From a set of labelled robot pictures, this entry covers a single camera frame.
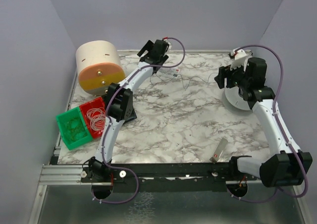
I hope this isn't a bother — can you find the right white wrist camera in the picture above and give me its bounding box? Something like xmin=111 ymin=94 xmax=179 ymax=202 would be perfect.
xmin=229 ymin=49 xmax=248 ymax=70

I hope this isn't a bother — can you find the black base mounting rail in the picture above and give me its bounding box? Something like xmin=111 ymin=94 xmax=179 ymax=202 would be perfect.
xmin=81 ymin=158 xmax=256 ymax=193

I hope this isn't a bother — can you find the thin blue wire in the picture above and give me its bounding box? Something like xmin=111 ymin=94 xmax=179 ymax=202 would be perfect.
xmin=133 ymin=70 xmax=223 ymax=96

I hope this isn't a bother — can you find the black plastic bin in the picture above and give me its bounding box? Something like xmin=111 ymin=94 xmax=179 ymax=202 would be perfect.
xmin=101 ymin=95 xmax=137 ymax=124

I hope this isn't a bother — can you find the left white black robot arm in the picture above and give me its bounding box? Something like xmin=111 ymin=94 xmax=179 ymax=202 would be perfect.
xmin=88 ymin=38 xmax=169 ymax=177

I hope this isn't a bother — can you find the green plastic bin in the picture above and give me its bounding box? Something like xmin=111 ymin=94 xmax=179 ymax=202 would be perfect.
xmin=56 ymin=107 xmax=93 ymax=150

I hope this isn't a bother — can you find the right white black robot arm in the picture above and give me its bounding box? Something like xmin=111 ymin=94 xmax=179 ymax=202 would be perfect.
xmin=215 ymin=57 xmax=313 ymax=187

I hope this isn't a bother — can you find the grey plastic cable spool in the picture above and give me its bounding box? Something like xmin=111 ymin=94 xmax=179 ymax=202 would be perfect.
xmin=222 ymin=87 xmax=252 ymax=113

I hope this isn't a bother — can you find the red plastic bin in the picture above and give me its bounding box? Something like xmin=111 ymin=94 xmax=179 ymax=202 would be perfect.
xmin=79 ymin=97 xmax=106 ymax=139

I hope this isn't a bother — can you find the aluminium extrusion frame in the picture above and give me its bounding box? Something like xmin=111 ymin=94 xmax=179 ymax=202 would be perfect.
xmin=39 ymin=165 xmax=83 ymax=185

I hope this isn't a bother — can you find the white coiled wire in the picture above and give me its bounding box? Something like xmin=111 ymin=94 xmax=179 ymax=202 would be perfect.
xmin=86 ymin=107 xmax=107 ymax=132

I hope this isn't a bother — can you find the green tangled wire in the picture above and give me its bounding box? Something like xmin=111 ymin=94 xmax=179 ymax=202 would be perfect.
xmin=64 ymin=118 xmax=85 ymax=142

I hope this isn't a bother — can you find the packaged protractor ruler set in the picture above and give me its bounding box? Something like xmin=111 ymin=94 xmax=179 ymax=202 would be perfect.
xmin=157 ymin=68 xmax=180 ymax=79

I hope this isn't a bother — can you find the beige layered cylinder model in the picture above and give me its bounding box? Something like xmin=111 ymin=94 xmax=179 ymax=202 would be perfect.
xmin=75 ymin=40 xmax=126 ymax=96

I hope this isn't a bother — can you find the grey metal clip tool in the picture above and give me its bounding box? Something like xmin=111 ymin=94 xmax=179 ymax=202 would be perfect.
xmin=210 ymin=138 xmax=228 ymax=163

